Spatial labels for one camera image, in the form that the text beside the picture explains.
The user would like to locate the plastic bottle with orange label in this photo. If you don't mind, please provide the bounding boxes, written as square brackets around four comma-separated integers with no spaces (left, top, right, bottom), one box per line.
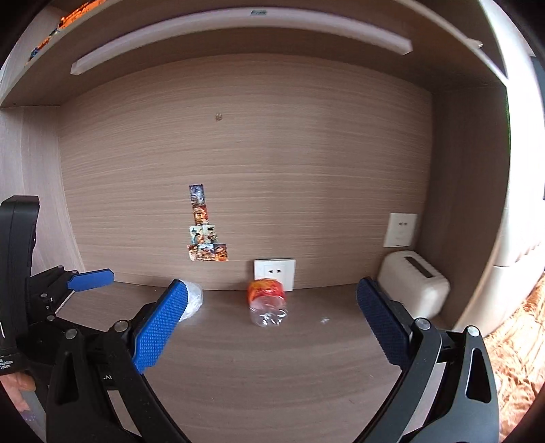
[248,277,290,329]

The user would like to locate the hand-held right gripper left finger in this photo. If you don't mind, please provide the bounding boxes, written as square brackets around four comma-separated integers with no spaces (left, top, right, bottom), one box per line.
[45,279,190,443]

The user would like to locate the wooden overhead shelf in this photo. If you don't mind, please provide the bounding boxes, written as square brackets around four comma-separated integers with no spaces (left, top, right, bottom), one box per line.
[0,0,509,109]

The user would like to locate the cluster of picture stickers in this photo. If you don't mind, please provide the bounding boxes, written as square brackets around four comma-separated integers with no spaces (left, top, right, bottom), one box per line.
[188,183,229,262]

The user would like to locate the clear plastic wrapper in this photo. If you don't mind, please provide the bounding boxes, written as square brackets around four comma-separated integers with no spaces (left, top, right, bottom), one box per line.
[178,281,204,321]

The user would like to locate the cream padded headboard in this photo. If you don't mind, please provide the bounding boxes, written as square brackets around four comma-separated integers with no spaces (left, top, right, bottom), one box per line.
[489,187,545,337]

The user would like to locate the colourful shelf items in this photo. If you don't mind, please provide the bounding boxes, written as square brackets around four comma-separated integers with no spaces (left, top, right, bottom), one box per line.
[28,0,105,58]

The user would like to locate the white rounded box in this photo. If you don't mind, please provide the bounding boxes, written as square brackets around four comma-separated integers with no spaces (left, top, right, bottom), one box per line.
[377,250,451,319]

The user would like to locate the white light bar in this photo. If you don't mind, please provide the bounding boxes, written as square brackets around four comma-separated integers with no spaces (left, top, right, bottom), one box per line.
[70,9,415,76]

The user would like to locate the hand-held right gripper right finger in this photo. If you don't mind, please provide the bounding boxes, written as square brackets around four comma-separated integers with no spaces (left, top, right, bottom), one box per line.
[356,277,500,443]

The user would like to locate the white wall socket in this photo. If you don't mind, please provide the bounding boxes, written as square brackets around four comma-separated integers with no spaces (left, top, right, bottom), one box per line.
[383,212,418,248]
[254,258,296,292]

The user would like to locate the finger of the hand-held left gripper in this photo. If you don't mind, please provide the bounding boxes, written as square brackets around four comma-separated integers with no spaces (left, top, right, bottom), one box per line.
[28,268,115,299]
[28,292,81,337]

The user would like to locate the orange patterned fabric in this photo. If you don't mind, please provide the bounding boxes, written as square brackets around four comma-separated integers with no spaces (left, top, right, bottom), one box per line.
[483,275,545,431]

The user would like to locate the person's left hand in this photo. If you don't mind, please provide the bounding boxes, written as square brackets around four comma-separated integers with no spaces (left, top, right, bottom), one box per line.
[0,371,35,416]

